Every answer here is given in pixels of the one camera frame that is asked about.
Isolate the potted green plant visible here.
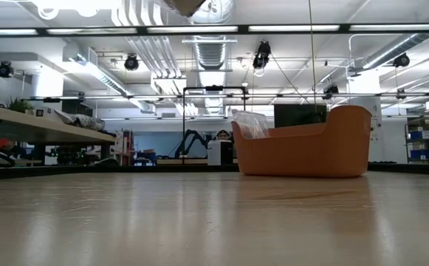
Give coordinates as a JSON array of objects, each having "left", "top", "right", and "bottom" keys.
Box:
[{"left": 5, "top": 96, "right": 35, "bottom": 114}]

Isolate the white labelled box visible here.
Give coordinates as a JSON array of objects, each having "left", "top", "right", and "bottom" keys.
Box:
[{"left": 32, "top": 106, "right": 58, "bottom": 121}]

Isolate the wooden side table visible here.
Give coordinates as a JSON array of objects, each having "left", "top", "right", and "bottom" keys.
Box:
[{"left": 0, "top": 103, "right": 117, "bottom": 167}]

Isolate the black ceiling camera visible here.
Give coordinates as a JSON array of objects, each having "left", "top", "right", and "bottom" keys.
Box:
[
  {"left": 0, "top": 61, "right": 15, "bottom": 79},
  {"left": 393, "top": 52, "right": 411, "bottom": 69},
  {"left": 253, "top": 40, "right": 272, "bottom": 70},
  {"left": 124, "top": 53, "right": 140, "bottom": 72},
  {"left": 323, "top": 83, "right": 340, "bottom": 100}
]

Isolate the grey cloth bundle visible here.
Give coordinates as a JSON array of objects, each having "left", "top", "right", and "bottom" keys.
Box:
[{"left": 57, "top": 112, "right": 106, "bottom": 131}]

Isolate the black table frame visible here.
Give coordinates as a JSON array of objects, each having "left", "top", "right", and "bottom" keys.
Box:
[{"left": 0, "top": 162, "right": 429, "bottom": 181}]

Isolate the black monitor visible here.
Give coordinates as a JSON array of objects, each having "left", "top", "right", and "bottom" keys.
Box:
[{"left": 273, "top": 103, "right": 329, "bottom": 129}]

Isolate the thin hanging cable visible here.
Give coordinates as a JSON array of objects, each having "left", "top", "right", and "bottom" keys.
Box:
[{"left": 307, "top": 0, "right": 318, "bottom": 112}]

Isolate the person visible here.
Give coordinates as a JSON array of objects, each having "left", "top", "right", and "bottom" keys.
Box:
[{"left": 216, "top": 129, "right": 233, "bottom": 143}]

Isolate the white box appliance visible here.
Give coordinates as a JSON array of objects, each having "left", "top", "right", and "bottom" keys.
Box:
[{"left": 206, "top": 139, "right": 234, "bottom": 166}]

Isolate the black overhead frame bar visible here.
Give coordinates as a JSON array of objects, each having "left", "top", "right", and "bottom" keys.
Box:
[{"left": 0, "top": 23, "right": 429, "bottom": 37}]

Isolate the silver ventilation duct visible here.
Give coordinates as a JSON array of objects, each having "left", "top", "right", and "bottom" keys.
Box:
[{"left": 184, "top": 0, "right": 237, "bottom": 71}]

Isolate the orange plastic basket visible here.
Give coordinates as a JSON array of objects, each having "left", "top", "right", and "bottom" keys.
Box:
[{"left": 230, "top": 105, "right": 373, "bottom": 179}]

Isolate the red white shelf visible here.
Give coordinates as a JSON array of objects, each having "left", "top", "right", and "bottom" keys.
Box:
[{"left": 116, "top": 129, "right": 136, "bottom": 166}]

